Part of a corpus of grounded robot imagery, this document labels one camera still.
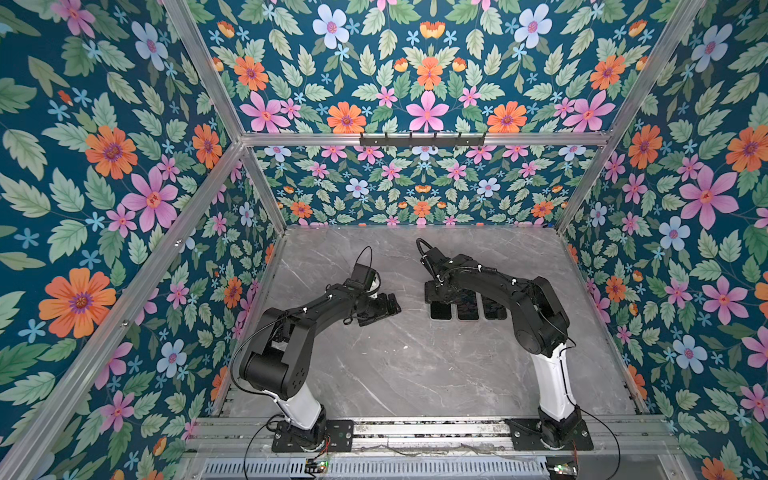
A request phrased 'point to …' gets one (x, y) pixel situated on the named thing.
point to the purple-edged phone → (439, 311)
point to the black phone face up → (467, 306)
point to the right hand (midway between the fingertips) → (436, 297)
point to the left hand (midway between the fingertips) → (395, 306)
